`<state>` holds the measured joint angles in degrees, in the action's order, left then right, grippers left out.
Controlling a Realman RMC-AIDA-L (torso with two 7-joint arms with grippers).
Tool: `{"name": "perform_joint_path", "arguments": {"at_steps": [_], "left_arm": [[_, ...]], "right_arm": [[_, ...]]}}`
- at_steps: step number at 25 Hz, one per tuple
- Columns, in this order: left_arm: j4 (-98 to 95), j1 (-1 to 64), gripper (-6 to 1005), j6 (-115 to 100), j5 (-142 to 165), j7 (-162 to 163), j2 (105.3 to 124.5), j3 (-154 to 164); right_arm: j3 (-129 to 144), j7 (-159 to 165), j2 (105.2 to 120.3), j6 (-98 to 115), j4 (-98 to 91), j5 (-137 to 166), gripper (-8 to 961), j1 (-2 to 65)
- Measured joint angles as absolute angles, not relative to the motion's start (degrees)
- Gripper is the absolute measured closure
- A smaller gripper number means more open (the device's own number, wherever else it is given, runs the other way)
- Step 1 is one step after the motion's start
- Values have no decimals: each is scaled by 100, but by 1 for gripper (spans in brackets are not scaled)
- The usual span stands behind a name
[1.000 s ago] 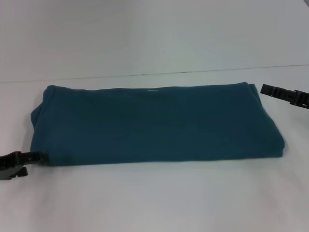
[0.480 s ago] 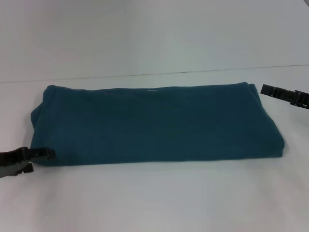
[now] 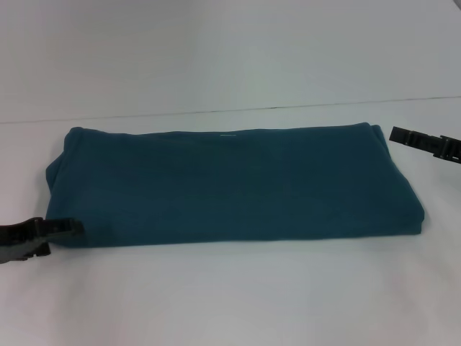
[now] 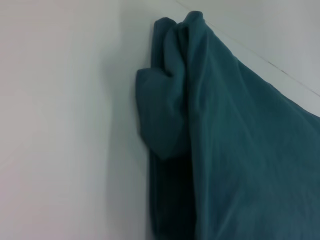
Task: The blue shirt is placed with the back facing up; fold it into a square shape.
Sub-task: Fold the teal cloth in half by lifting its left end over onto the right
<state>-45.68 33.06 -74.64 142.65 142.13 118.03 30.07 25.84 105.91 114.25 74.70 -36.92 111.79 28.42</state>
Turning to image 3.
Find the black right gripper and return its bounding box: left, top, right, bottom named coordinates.
left=388, top=125, right=461, bottom=162

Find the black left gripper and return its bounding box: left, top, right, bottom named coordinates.
left=0, top=217, right=85, bottom=265

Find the teal blue t-shirt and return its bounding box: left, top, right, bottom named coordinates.
left=45, top=122, right=424, bottom=251

